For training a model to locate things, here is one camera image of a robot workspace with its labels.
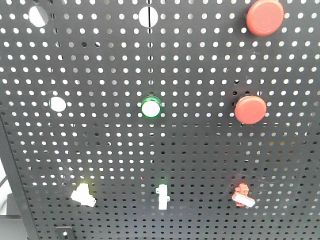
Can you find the yellow-lit rotary switch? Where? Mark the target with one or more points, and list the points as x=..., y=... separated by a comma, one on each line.
x=82, y=195

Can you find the red rotary switch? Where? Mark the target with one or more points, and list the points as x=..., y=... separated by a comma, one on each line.
x=241, y=198

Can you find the green illuminated push button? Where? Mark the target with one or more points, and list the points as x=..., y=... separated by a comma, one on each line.
x=151, y=106

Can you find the black perforated pegboard panel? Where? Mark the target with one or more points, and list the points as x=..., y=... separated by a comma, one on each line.
x=73, y=74

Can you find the lower red mushroom button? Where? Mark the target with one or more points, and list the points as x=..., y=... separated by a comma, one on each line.
x=250, y=109

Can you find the red mushroom button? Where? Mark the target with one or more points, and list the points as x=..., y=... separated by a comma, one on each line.
x=250, y=109
x=264, y=17

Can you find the upper red mushroom button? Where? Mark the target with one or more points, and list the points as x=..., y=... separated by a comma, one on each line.
x=264, y=17

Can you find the black electronics box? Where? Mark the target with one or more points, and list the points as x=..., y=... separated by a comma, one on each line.
x=11, y=224

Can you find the white centre rotary switch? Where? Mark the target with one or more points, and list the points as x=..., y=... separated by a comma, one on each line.
x=163, y=197

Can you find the left pegboard mounting bracket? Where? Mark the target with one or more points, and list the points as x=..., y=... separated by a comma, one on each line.
x=65, y=233

